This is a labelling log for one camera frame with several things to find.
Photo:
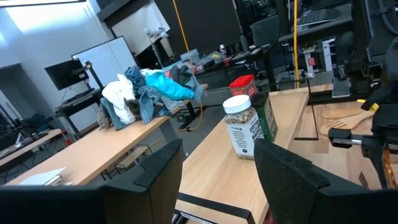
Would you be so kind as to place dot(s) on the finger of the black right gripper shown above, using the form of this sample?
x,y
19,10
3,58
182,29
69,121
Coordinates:
x,y
374,154

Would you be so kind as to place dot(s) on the black desk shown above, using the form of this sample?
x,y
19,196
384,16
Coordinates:
x,y
314,32

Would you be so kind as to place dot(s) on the white-lidded seasoning jar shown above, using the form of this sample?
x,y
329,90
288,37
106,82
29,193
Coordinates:
x,y
244,130

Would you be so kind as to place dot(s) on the black keyboard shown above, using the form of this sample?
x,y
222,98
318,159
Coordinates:
x,y
317,17

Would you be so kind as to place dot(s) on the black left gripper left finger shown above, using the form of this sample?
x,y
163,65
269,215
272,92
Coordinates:
x,y
93,202

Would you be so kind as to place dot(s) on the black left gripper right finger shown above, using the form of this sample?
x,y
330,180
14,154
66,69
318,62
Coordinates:
x,y
311,202

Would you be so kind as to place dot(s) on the wooden slotted spatula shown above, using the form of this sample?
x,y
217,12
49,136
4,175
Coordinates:
x,y
345,124

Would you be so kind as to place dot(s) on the black monitor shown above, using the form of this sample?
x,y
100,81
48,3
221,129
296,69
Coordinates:
x,y
66,74

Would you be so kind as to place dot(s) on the pile of clothes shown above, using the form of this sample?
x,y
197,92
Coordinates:
x,y
149,90

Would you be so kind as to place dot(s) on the wooden shelf riser black legs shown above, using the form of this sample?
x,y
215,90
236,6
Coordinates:
x,y
217,168

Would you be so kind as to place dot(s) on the green black pepper tin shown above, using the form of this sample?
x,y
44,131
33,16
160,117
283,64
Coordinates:
x,y
267,118

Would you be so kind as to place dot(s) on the light wooden desk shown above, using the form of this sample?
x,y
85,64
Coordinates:
x,y
93,152

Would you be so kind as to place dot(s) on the red-lidded spice tin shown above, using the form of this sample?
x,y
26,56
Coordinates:
x,y
242,85

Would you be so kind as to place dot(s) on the stack of papers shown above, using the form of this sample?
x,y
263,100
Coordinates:
x,y
40,177

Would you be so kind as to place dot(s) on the long wooden table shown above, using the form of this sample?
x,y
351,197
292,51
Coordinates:
x,y
28,146

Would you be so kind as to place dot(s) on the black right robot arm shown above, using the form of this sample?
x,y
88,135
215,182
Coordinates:
x,y
390,71

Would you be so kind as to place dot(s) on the white whiteboard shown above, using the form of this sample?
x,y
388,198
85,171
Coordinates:
x,y
109,59

